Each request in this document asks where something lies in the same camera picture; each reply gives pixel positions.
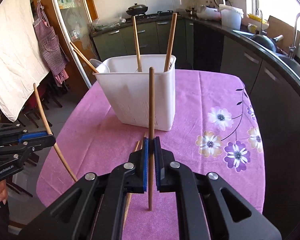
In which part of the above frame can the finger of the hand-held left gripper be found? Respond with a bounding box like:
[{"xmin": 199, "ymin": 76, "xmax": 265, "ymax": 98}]
[
  {"xmin": 0, "ymin": 123, "xmax": 47, "ymax": 147},
  {"xmin": 0, "ymin": 134, "xmax": 56, "ymax": 165}
]

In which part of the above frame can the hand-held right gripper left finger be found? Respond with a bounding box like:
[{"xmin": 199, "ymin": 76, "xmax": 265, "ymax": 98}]
[{"xmin": 19, "ymin": 137, "xmax": 150, "ymax": 240}]

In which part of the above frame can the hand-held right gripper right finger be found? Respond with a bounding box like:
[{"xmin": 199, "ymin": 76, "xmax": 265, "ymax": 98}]
[{"xmin": 155, "ymin": 136, "xmax": 282, "ymax": 240}]

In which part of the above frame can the white plastic utensil holder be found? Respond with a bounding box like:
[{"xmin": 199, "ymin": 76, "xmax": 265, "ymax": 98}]
[{"xmin": 92, "ymin": 54, "xmax": 177, "ymax": 132}]

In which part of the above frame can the person's left hand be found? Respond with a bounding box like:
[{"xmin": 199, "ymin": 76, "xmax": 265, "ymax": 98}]
[{"xmin": 0, "ymin": 180, "xmax": 8, "ymax": 205}]

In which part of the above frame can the dark wooden chair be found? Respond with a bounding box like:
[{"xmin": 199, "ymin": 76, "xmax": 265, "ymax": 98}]
[{"xmin": 15, "ymin": 80, "xmax": 63, "ymax": 128}]

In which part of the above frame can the purple floral tablecloth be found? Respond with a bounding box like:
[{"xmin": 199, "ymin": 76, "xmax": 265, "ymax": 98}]
[{"xmin": 36, "ymin": 69, "xmax": 263, "ymax": 240}]

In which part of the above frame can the white hanging sheet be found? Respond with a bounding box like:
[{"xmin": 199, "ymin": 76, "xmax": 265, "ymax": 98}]
[{"xmin": 0, "ymin": 0, "xmax": 50, "ymax": 122}]

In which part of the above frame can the checkered apron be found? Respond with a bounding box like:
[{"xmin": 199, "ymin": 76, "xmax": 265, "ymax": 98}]
[{"xmin": 33, "ymin": 1, "xmax": 70, "ymax": 87}]

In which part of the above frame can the sliding glass door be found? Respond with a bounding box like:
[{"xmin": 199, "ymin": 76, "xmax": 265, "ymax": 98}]
[{"xmin": 49, "ymin": 0, "xmax": 100, "ymax": 88}]

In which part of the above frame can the plastic bag of vegetables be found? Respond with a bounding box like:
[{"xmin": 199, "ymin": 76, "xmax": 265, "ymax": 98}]
[{"xmin": 91, "ymin": 17, "xmax": 127, "ymax": 30}]

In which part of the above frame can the black gas stove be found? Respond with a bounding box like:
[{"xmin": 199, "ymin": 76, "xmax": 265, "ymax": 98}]
[{"xmin": 132, "ymin": 10, "xmax": 182, "ymax": 19}]

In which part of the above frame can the black wok with lid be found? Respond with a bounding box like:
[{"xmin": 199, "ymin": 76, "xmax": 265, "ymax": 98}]
[{"xmin": 126, "ymin": 3, "xmax": 149, "ymax": 16}]

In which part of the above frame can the black frying pan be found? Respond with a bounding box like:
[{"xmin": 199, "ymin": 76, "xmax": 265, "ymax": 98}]
[{"xmin": 249, "ymin": 34, "xmax": 284, "ymax": 53}]

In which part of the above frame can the white plastic bucket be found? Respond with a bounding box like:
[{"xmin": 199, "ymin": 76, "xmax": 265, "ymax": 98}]
[{"xmin": 219, "ymin": 4, "xmax": 244, "ymax": 30}]

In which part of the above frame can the steel kitchen sink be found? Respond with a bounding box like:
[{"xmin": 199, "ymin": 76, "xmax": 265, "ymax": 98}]
[{"xmin": 277, "ymin": 54, "xmax": 300, "ymax": 73}]

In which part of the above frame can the yellow dish rack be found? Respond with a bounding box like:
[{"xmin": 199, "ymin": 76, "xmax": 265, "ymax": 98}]
[{"xmin": 247, "ymin": 14, "xmax": 269, "ymax": 25}]

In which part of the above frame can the small steel faucet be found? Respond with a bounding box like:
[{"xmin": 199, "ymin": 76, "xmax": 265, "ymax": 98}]
[{"xmin": 256, "ymin": 8, "xmax": 263, "ymax": 34}]

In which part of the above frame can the wooden cutting board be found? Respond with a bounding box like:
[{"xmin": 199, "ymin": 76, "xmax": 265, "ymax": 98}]
[{"xmin": 266, "ymin": 15, "xmax": 300, "ymax": 48}]

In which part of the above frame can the tall steel faucet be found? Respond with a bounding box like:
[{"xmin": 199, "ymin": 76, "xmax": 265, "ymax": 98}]
[{"xmin": 288, "ymin": 12, "xmax": 300, "ymax": 59}]

